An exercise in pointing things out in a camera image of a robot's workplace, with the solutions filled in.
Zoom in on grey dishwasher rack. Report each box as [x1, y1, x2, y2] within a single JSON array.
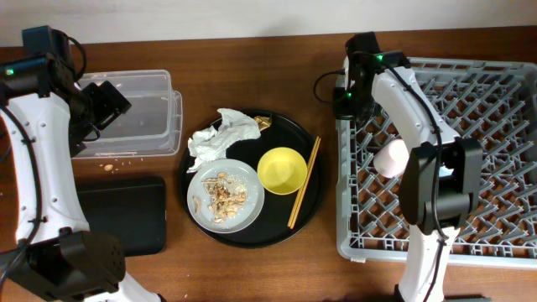
[[336, 58, 536, 269]]

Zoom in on grey plate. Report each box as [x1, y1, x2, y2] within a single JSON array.
[[186, 159, 265, 234]]

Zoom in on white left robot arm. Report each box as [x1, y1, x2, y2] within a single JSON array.
[[1, 25, 161, 301]]

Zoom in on black rectangular bin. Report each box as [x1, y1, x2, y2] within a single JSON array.
[[76, 176, 167, 257]]

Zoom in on wooden chopstick outer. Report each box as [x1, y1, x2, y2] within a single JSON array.
[[289, 136, 322, 230]]

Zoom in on food scraps on plate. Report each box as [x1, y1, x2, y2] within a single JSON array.
[[201, 172, 248, 224]]

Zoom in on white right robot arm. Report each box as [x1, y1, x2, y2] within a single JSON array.
[[332, 32, 483, 301]]

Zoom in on round black tray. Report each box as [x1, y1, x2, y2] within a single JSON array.
[[195, 109, 326, 248]]

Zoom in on yellow bowl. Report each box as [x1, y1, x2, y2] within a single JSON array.
[[257, 147, 308, 195]]

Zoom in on pink cup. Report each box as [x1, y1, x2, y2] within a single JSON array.
[[373, 139, 409, 179]]

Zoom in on crumpled white napkin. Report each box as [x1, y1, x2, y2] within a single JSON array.
[[187, 108, 261, 173]]

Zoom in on clear plastic bin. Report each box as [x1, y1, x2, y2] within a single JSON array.
[[76, 70, 183, 159]]

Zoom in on gold foil wrapper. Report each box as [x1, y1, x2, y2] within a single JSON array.
[[253, 116, 272, 132]]

